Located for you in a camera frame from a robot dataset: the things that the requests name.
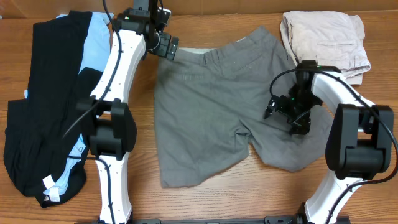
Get grey shorts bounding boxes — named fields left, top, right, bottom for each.
left=154, top=27, right=332, bottom=187

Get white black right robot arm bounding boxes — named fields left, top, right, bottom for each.
left=264, top=60, right=397, bottom=224

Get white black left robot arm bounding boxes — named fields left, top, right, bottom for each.
left=76, top=0, right=179, bottom=223

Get light blue garment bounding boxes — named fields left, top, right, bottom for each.
left=27, top=11, right=111, bottom=208

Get folded beige shorts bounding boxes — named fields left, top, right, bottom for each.
left=280, top=11, right=371, bottom=85

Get black garment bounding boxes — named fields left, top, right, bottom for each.
left=4, top=11, right=102, bottom=208

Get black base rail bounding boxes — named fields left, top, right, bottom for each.
left=130, top=214, right=351, bottom=224

